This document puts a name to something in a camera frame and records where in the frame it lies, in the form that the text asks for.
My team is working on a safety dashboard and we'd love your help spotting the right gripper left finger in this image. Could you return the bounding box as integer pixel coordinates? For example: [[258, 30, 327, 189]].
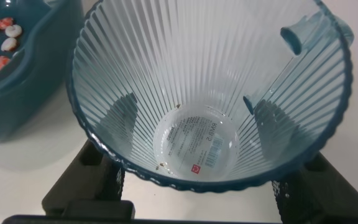
[[41, 92, 139, 216]]

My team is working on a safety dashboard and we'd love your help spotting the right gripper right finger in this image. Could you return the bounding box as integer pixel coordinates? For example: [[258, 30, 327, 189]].
[[253, 99, 358, 224]]

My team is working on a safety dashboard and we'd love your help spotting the clear blue ribbed cup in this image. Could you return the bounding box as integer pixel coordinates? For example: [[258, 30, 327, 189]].
[[66, 0, 355, 194]]

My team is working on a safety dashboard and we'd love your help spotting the dark teal square basin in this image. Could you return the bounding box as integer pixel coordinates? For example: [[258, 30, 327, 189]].
[[0, 0, 85, 149]]

